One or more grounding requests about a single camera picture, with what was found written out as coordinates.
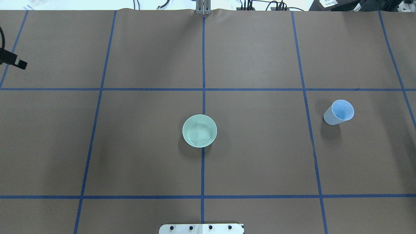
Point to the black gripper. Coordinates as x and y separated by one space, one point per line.
13 60

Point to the light green bowl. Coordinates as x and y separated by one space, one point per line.
199 131

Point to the light blue paper cup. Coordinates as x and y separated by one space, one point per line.
338 112

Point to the aluminium frame post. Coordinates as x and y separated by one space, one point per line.
203 7

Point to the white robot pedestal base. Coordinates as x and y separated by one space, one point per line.
220 228

